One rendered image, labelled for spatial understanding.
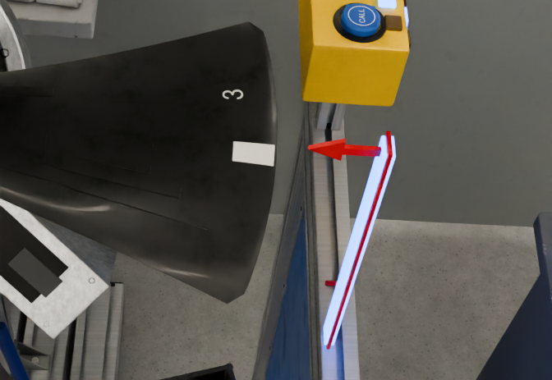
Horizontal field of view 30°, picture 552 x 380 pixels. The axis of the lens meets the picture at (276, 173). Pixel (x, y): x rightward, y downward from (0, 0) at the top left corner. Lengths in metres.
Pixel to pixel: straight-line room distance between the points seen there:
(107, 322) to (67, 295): 1.04
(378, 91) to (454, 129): 0.87
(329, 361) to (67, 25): 0.55
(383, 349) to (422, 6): 0.72
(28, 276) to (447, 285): 1.37
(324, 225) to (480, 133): 0.85
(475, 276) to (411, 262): 0.14
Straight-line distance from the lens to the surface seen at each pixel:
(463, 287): 2.19
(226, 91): 0.81
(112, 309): 1.99
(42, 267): 0.93
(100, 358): 1.93
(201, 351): 2.03
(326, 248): 1.14
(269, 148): 0.79
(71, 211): 0.77
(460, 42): 1.77
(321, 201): 1.18
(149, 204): 0.77
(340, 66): 1.06
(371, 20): 1.06
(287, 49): 1.75
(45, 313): 0.95
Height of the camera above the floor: 1.81
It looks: 53 degrees down
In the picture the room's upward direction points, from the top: 10 degrees clockwise
